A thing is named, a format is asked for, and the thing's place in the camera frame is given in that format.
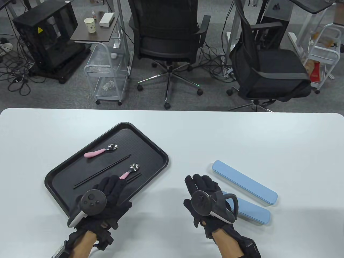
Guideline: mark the clear plastic bag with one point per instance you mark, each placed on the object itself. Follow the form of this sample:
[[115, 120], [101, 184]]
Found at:
[[108, 86]]

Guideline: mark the blue lunch box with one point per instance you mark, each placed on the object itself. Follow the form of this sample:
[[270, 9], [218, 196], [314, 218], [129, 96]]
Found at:
[[252, 212], [242, 182]]

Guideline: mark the person's right hand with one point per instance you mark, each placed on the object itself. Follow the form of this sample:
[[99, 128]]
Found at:
[[204, 182]]

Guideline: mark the white floor power strip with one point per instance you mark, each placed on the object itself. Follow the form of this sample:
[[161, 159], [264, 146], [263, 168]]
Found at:
[[227, 71]]

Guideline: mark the black plastic tray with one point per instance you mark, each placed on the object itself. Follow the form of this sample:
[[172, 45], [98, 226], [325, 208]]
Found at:
[[139, 150]]

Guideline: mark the person's left hand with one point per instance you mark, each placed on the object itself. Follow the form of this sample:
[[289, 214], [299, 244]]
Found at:
[[113, 190]]

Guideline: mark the black mesh office chair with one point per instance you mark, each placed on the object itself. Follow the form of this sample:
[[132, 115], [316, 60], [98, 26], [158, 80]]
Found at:
[[166, 45]]

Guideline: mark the black wrist camera unit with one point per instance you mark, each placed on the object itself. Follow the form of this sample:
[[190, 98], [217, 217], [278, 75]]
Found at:
[[60, 250], [251, 247]]

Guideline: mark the white paper cup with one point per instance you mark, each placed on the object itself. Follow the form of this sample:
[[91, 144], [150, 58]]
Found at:
[[90, 25]]

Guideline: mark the red packet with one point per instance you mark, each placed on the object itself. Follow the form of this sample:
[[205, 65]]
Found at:
[[315, 72]]

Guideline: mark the person's left forearm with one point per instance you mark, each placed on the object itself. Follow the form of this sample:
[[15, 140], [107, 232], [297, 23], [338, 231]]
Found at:
[[84, 246]]

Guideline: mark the dark grey desktop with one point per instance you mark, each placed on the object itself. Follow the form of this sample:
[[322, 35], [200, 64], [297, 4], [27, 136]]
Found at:
[[314, 6]]

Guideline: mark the black white handheld controller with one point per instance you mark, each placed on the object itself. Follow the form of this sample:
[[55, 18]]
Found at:
[[201, 203], [91, 201]]

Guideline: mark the black office chair grey armrests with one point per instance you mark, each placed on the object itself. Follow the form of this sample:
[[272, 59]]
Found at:
[[274, 67]]

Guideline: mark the small dropper bottle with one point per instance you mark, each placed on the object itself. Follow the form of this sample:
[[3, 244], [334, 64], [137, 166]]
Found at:
[[94, 15]]

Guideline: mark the brown paper bag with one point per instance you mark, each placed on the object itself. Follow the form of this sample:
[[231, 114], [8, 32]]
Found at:
[[309, 67]]

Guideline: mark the brown top side table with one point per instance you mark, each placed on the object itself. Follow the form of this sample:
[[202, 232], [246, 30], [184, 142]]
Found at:
[[94, 32]]

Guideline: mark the white rectangular box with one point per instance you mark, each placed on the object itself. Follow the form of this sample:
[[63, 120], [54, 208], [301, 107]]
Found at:
[[106, 19]]

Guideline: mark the person's right forearm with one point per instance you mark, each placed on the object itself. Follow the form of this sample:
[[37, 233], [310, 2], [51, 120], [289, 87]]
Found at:
[[228, 244]]

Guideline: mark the grey black computer tower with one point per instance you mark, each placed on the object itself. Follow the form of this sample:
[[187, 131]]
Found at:
[[280, 13]]

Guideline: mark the white desk frame foot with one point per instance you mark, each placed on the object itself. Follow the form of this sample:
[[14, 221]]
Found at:
[[293, 39]]

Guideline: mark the white metal basket cart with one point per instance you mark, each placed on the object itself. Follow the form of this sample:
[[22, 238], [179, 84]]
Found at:
[[323, 57]]

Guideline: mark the black computer case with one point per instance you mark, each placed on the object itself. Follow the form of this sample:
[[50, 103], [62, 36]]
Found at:
[[53, 45]]

